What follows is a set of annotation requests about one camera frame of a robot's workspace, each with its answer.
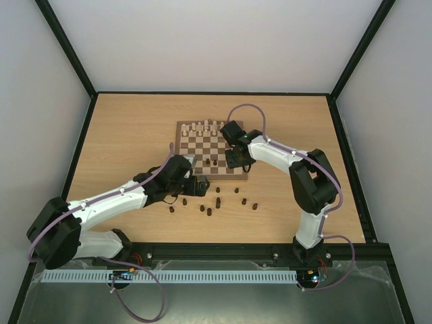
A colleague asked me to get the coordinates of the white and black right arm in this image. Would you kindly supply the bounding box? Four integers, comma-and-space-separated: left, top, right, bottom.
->
220, 121, 341, 265

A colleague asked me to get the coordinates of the right electronics board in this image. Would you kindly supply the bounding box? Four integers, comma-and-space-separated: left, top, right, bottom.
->
299, 268, 329, 283

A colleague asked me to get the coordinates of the black aluminium frame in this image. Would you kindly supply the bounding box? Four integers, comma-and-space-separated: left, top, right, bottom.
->
6, 0, 416, 324

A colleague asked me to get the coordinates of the wooden folding chess board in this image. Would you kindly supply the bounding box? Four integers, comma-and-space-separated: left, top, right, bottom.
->
175, 119, 248, 181

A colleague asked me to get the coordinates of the electronics board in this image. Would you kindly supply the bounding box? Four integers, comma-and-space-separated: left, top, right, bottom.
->
108, 268, 139, 281
299, 268, 329, 283

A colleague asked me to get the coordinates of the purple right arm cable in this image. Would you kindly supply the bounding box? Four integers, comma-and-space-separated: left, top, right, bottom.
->
226, 103, 356, 292

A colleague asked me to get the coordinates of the light blue slotted cable duct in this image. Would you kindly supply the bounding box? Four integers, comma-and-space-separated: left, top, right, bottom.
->
40, 269, 298, 284

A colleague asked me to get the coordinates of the left electronics board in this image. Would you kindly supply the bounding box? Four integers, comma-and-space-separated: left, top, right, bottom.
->
108, 268, 139, 281

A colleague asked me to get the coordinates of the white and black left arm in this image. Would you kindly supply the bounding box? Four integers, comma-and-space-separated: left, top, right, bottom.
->
26, 155, 209, 269

